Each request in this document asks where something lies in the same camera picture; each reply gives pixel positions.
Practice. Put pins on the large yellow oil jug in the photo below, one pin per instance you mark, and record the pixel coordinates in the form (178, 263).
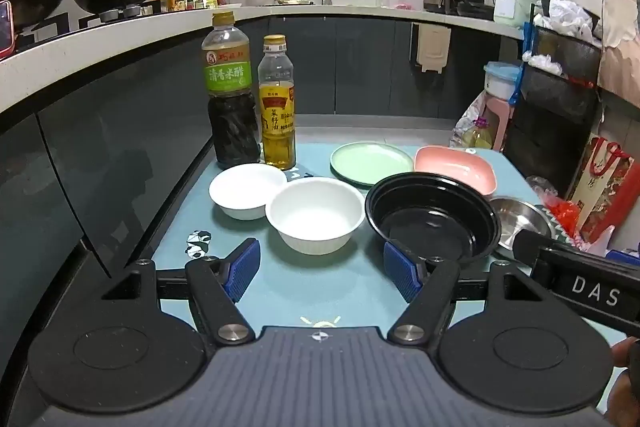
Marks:
(480, 137)

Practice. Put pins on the large white bowl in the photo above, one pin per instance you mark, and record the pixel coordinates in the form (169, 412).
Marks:
(310, 217)

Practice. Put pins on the black mesh storage cart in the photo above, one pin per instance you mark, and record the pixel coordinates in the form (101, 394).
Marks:
(550, 117)

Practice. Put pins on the pink stool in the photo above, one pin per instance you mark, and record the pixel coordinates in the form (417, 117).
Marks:
(497, 117)

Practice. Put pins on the black gas stove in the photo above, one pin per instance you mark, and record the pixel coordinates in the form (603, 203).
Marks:
(50, 24)

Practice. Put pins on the phone in red case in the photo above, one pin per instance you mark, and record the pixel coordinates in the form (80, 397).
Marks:
(5, 32)

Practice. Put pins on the dark vinegar bottle green label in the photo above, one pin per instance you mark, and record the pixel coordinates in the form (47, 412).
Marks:
(230, 132)

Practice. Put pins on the brown paper bag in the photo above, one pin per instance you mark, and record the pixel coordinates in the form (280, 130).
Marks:
(620, 47)

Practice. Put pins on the green plate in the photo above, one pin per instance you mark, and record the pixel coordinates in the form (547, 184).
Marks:
(365, 162)

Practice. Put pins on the yellow cooking oil bottle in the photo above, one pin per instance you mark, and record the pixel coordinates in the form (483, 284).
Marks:
(277, 142)

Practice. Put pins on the black round plastic bowl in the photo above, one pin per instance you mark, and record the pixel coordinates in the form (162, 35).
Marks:
(425, 227)

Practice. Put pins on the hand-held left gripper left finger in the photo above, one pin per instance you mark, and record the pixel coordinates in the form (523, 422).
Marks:
(242, 269)

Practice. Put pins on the red gift bag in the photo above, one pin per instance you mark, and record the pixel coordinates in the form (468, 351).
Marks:
(605, 192)

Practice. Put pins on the small white bowl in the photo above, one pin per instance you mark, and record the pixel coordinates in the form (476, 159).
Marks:
(240, 192)

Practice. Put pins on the red plastic bag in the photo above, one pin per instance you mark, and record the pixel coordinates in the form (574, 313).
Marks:
(562, 214)

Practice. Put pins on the person's right hand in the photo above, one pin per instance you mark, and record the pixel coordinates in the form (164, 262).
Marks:
(620, 352)

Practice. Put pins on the pink bowl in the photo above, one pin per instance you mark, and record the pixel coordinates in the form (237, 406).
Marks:
(450, 162)

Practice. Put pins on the printed plastic bag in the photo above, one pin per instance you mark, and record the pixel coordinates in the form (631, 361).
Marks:
(462, 122)

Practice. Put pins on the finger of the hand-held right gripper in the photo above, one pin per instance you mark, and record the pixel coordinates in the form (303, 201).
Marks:
(530, 243)

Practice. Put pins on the stainless steel bowl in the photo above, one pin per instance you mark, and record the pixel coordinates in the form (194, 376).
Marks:
(520, 217)

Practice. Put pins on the white kitchen countertop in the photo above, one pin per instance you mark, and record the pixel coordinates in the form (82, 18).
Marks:
(100, 42)

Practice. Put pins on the white plastic bags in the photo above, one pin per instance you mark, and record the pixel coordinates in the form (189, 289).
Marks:
(570, 17)

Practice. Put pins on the beige hanging trash bin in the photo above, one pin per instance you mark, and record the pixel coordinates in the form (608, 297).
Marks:
(432, 47)

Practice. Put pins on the plastic container blue lid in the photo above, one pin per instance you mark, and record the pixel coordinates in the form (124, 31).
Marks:
(500, 82)

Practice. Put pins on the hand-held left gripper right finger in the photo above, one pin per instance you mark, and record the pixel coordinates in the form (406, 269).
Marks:
(402, 272)

